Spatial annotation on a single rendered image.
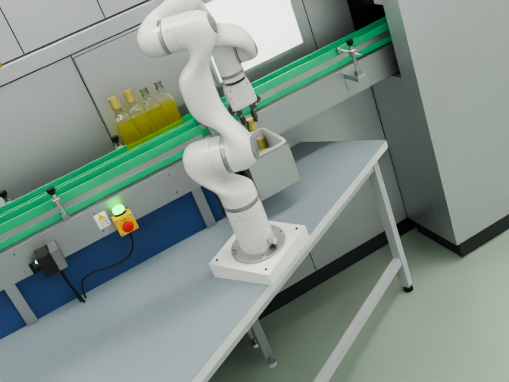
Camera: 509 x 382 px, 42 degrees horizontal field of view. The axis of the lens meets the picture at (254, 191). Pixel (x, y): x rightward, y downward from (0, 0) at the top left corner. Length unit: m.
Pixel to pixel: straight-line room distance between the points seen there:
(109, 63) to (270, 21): 0.67
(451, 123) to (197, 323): 1.42
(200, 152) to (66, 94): 0.77
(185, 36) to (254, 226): 0.64
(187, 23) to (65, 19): 0.80
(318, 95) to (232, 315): 1.05
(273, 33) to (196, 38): 0.96
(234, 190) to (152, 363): 0.57
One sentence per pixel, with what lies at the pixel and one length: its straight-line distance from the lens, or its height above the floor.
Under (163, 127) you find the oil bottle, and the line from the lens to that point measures 2.52.
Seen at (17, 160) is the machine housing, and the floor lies 1.23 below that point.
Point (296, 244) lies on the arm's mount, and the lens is 2.19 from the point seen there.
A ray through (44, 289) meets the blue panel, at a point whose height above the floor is 0.84.
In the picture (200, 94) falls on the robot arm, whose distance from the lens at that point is 1.91.
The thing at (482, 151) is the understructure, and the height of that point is 0.48.
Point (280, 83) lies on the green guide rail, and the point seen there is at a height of 1.11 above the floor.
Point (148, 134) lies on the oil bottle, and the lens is 2.50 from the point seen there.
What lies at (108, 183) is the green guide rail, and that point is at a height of 1.09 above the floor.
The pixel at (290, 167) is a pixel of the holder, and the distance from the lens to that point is 2.40.
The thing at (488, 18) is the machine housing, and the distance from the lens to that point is 2.93.
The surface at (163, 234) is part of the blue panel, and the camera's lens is 2.53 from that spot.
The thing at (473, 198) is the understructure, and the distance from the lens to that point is 3.11.
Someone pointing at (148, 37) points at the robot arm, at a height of 1.58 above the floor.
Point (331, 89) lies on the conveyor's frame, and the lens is 2.73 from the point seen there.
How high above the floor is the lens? 1.94
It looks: 26 degrees down
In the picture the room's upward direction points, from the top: 22 degrees counter-clockwise
